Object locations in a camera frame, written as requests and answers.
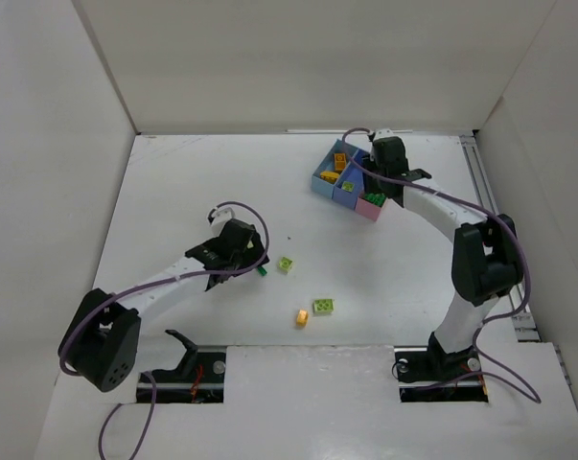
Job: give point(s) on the pink container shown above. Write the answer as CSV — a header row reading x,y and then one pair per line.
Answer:
x,y
366,209

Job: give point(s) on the orange small lego brick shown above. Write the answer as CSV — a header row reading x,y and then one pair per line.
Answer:
x,y
302,318

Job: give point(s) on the light green studded lego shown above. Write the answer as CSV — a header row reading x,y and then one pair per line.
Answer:
x,y
323,306

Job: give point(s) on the light green small lego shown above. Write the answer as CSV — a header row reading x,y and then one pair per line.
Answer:
x,y
285,264

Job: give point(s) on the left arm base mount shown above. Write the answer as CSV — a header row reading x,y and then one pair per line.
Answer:
x,y
173,369

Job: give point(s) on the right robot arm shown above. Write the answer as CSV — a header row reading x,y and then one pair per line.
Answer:
x,y
485,263

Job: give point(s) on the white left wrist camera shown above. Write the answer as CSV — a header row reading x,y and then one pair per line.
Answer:
x,y
219,216

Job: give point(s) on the aluminium rail right side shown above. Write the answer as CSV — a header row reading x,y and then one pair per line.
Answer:
x,y
523,323

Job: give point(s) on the green lego plate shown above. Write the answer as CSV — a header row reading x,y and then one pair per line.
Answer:
x,y
375,199

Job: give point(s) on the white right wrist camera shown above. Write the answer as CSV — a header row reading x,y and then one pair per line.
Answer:
x,y
379,134

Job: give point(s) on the yellow rounded lego brick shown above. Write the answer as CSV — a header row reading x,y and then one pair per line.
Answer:
x,y
340,162

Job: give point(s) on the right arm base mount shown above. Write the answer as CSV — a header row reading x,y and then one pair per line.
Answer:
x,y
428,376

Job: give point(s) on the yellow studded lego brick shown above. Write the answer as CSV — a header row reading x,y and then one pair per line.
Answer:
x,y
329,176

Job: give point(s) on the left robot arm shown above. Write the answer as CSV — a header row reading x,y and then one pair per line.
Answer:
x,y
102,341

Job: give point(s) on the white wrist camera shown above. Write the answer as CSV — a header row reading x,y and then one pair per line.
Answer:
x,y
219,216
379,134

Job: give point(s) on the pale green lego tile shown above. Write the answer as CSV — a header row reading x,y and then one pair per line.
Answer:
x,y
348,186

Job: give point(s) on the purple blue container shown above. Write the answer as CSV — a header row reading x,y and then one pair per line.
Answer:
x,y
343,198

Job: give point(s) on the light blue container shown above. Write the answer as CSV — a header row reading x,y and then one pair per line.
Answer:
x,y
318,184

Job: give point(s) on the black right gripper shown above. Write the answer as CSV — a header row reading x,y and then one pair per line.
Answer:
x,y
380,179

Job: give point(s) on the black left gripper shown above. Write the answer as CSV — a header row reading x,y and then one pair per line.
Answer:
x,y
249,259

